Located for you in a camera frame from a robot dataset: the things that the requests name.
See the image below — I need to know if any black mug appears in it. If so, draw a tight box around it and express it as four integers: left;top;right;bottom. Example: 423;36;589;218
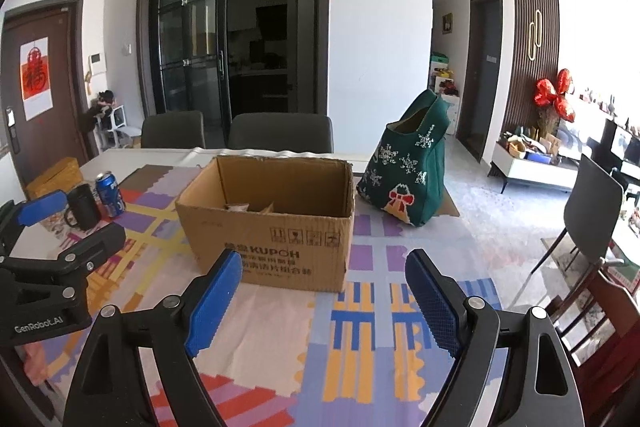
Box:
64;183;101;232

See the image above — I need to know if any blue soda can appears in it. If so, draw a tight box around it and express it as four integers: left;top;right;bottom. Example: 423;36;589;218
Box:
96;171;126;219

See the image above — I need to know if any red wooden chair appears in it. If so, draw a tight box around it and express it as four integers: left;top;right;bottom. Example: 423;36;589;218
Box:
546;270;639;426

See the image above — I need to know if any red paper door poster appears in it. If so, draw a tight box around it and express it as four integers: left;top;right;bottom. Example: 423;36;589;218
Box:
20;37;53;121

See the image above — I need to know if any colourful patterned tablecloth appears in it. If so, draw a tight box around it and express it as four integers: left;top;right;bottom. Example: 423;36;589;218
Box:
24;163;507;427

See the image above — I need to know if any brown entrance door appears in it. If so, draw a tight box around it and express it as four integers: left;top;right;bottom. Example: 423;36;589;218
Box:
1;0;98;187

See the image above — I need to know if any white snack packet in box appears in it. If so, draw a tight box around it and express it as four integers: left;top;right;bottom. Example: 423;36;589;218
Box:
224;202;274;215

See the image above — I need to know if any dark grey chair left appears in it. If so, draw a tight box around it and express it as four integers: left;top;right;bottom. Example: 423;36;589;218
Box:
141;110;205;148

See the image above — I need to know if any dark grey chair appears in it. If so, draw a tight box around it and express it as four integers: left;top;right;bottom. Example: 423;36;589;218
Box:
141;110;205;148
228;113;334;154

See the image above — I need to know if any grey side chair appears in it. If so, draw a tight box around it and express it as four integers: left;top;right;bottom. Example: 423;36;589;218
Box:
508;152;625;308

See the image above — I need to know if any brown cardboard box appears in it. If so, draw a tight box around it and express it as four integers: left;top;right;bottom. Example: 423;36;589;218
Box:
176;156;355;293

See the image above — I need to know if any white low tv cabinet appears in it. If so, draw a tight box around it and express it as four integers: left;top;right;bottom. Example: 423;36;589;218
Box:
488;143;578;194

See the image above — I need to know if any green Christmas tote bag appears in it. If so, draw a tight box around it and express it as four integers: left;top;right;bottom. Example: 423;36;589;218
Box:
357;89;449;228

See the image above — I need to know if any dark grey chair right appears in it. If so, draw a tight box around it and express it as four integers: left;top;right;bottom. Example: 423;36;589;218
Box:
228;113;334;154

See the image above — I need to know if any black glass sliding door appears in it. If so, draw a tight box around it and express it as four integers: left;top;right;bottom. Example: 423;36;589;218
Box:
137;0;329;148

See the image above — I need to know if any dark interior door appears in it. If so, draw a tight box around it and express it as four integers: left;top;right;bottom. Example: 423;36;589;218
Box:
457;0;503;161

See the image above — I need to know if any red bow decoration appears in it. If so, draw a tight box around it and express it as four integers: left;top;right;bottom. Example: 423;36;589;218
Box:
534;68;575;122

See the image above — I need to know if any brown slatted wall panel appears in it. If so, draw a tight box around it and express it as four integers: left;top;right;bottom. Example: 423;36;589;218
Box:
502;0;560;131

